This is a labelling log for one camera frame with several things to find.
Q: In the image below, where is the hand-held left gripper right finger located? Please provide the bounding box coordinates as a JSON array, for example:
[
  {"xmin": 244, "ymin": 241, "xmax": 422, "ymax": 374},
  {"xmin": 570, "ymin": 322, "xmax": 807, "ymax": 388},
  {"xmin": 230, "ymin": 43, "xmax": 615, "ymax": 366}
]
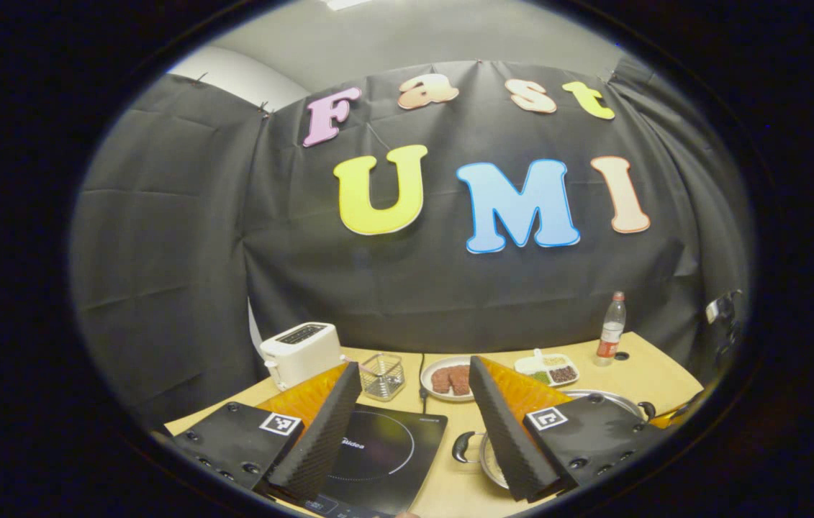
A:
[{"xmin": 469, "ymin": 356, "xmax": 670, "ymax": 503}]

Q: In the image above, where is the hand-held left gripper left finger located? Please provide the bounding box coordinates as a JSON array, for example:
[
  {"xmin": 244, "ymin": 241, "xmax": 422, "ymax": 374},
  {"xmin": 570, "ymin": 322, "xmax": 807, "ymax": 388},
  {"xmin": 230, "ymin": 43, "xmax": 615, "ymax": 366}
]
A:
[{"xmin": 162, "ymin": 361, "xmax": 364, "ymax": 504}]

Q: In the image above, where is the steel pot with black handles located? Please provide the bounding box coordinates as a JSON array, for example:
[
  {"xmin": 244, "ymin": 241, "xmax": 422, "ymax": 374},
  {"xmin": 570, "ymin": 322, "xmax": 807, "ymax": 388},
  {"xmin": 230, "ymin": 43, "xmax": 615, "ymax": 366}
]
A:
[{"xmin": 452, "ymin": 388, "xmax": 659, "ymax": 490}]

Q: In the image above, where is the black induction cooktop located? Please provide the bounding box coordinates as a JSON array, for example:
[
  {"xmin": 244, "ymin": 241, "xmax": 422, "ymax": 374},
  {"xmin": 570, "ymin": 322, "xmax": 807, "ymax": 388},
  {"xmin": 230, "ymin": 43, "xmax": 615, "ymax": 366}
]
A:
[{"xmin": 302, "ymin": 403, "xmax": 448, "ymax": 517}]

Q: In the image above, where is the white divided dish with beans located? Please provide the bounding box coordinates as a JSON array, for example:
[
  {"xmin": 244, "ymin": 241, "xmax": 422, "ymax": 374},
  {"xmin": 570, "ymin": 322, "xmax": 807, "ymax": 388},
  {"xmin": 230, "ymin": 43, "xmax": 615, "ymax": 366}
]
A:
[{"xmin": 515, "ymin": 349, "xmax": 580, "ymax": 387}]

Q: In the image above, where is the white toaster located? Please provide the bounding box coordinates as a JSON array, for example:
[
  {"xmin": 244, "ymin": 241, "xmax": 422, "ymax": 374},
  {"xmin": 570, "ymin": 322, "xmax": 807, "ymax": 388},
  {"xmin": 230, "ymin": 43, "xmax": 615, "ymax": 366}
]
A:
[{"xmin": 259, "ymin": 322, "xmax": 343, "ymax": 391}]

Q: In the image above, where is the white round plate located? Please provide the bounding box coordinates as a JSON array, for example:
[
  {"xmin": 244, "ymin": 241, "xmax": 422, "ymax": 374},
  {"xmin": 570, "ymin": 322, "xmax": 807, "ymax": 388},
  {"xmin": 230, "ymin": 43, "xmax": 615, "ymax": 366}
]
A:
[{"xmin": 420, "ymin": 355, "xmax": 476, "ymax": 401}]

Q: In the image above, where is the clear water bottle red label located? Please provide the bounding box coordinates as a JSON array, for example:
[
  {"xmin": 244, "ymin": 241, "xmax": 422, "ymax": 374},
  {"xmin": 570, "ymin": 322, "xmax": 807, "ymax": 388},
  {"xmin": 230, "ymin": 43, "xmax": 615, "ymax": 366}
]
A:
[{"xmin": 596, "ymin": 291, "xmax": 627, "ymax": 367}]

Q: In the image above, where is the black backdrop cloth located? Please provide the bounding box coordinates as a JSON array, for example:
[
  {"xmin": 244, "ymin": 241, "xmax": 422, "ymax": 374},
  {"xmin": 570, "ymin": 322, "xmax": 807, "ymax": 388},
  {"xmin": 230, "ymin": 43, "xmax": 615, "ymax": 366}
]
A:
[{"xmin": 68, "ymin": 58, "xmax": 753, "ymax": 432}]

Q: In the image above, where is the wire mesh utensil holder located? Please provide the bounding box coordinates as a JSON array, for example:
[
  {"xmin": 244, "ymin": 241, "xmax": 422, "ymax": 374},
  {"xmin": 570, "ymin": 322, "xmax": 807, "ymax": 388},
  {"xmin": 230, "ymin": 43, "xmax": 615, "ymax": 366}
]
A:
[{"xmin": 361, "ymin": 353, "xmax": 406, "ymax": 401}]

